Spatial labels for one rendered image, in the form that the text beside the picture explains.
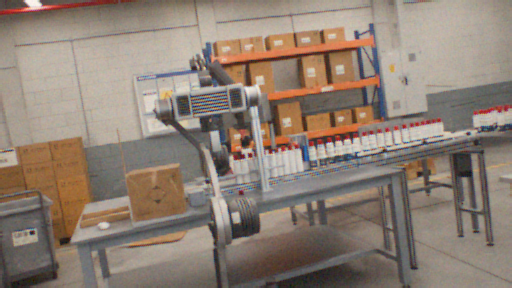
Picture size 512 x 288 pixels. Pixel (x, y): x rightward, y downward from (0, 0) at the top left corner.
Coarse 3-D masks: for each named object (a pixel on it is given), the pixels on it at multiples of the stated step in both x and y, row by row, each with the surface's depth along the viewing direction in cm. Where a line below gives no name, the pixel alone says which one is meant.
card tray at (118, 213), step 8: (112, 208) 291; (120, 208) 292; (128, 208) 294; (88, 216) 286; (96, 216) 288; (104, 216) 265; (112, 216) 266; (120, 216) 268; (128, 216) 269; (80, 224) 261; (88, 224) 262; (96, 224) 264
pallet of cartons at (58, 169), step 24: (48, 144) 554; (72, 144) 563; (0, 168) 538; (24, 168) 546; (48, 168) 555; (72, 168) 563; (0, 192) 539; (48, 192) 556; (72, 192) 564; (72, 216) 565
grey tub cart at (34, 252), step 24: (24, 192) 407; (0, 216) 402; (24, 216) 415; (48, 216) 428; (0, 240) 403; (24, 240) 416; (48, 240) 424; (0, 264) 409; (24, 264) 417; (48, 264) 428
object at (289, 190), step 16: (320, 176) 316; (336, 176) 304; (352, 176) 295; (368, 176) 286; (384, 176) 285; (256, 192) 291; (272, 192) 282; (288, 192) 274; (304, 192) 268; (96, 208) 325; (208, 208) 262; (112, 224) 258; (128, 224) 252; (160, 224) 242; (80, 240) 230; (96, 240) 232
